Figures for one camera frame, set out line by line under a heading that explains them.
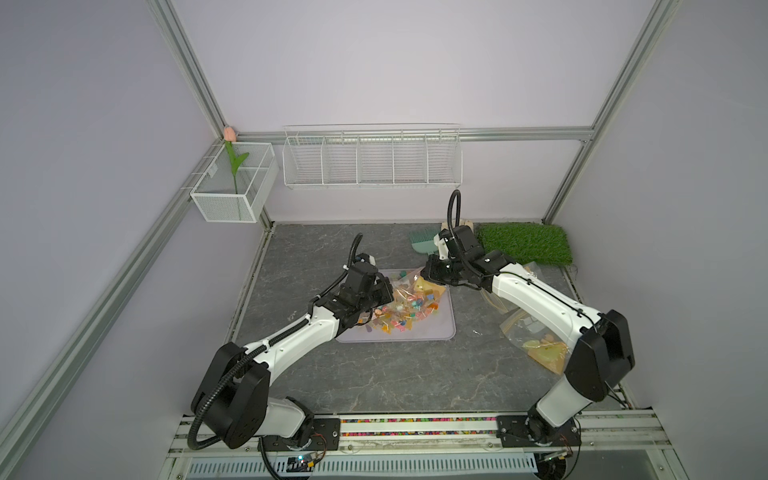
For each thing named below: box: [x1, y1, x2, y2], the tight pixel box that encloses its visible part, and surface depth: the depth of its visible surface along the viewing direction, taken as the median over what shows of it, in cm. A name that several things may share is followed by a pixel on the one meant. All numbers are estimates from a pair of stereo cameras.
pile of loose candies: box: [358, 289, 445, 334], surface depth 90 cm
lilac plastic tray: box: [335, 268, 456, 342], surface depth 93 cm
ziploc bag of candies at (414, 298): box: [372, 266, 446, 331], surface depth 90 cm
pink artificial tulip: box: [223, 126, 250, 195], surface depth 92 cm
